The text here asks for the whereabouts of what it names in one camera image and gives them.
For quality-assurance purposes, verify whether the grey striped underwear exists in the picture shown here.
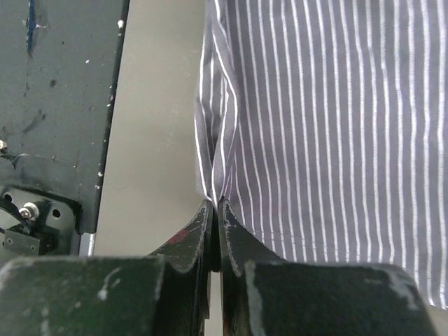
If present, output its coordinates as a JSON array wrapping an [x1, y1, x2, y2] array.
[[194, 1, 447, 309]]

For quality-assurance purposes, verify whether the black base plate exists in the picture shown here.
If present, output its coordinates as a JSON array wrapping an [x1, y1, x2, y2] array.
[[1, 1, 130, 256]]

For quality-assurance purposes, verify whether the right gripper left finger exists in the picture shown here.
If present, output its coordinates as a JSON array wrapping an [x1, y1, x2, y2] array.
[[1, 201, 214, 335]]

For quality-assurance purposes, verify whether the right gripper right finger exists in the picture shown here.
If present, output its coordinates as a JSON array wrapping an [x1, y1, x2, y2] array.
[[217, 199, 436, 335]]

